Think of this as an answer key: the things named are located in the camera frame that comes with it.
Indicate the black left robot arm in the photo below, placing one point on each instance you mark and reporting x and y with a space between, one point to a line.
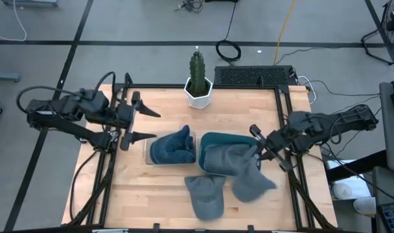
70 106

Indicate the clear plastic container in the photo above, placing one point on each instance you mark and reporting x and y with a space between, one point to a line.
147 152

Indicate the green cactus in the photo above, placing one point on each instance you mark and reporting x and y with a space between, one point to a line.
197 74

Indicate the white roll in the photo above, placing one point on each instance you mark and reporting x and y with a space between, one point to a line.
365 205
346 191

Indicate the teal plastic bin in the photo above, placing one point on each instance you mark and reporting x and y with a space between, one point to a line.
229 137

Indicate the white hexagonal plant pot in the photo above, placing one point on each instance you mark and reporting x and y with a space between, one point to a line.
198 102

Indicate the white frame end plate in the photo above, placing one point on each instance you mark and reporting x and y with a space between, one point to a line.
109 231
284 231

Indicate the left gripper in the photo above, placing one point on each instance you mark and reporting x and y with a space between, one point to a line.
122 115

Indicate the black perforated computer case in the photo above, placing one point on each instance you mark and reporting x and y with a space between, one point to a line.
249 76

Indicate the black desk beam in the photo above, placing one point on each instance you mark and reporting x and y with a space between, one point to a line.
355 166

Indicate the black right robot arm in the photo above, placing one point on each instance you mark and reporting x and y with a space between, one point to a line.
346 119

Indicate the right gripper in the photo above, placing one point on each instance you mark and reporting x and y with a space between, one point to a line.
276 142

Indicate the grey metal base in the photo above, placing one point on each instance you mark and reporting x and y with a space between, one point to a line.
4 77

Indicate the grey metal bar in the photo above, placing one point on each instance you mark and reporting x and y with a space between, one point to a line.
30 2

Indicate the grey side table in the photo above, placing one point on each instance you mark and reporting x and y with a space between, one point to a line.
391 145

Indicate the black metal table frame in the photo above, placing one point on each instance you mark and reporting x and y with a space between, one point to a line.
249 86

